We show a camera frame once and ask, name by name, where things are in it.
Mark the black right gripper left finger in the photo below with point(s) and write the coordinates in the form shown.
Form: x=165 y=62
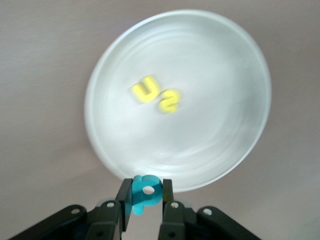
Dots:
x=110 y=220

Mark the beige brown plate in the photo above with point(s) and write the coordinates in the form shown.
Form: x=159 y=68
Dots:
x=200 y=75

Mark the yellow letter u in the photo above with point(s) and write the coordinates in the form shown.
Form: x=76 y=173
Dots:
x=140 y=93

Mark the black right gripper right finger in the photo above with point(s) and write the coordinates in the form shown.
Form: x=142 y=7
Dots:
x=175 y=220

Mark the teal letter p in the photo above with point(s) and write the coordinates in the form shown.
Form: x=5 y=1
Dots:
x=140 y=200

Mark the yellow letter s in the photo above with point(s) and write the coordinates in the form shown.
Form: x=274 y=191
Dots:
x=167 y=100

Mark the brown paper table cover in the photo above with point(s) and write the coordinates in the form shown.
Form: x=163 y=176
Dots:
x=37 y=75

